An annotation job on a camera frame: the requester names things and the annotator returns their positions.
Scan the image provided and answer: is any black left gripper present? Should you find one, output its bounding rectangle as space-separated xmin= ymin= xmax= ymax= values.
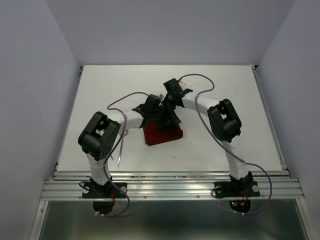
xmin=150 ymin=102 xmax=181 ymax=130

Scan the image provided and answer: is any dark red cloth napkin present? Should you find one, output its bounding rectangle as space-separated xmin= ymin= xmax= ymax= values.
xmin=142 ymin=122 xmax=184 ymax=146

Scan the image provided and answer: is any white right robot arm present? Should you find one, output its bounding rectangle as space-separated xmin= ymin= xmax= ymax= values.
xmin=163 ymin=78 xmax=253 ymax=195

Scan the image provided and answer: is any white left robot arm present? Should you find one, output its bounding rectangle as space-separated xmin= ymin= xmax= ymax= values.
xmin=78 ymin=94 xmax=176 ymax=197

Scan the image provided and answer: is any silver metal spoon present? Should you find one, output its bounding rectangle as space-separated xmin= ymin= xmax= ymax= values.
xmin=117 ymin=130 xmax=129 ymax=168

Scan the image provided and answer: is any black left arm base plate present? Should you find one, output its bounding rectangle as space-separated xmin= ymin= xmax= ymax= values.
xmin=79 ymin=181 xmax=126 ymax=199

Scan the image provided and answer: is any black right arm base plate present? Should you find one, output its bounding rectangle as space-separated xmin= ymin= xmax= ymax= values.
xmin=211 ymin=181 xmax=260 ymax=199

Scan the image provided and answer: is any aluminium front frame rail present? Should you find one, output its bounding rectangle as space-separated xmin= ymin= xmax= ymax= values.
xmin=40 ymin=170 xmax=305 ymax=201

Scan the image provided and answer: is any aluminium right side rail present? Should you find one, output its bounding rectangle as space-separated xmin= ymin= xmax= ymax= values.
xmin=250 ymin=65 xmax=291 ymax=177

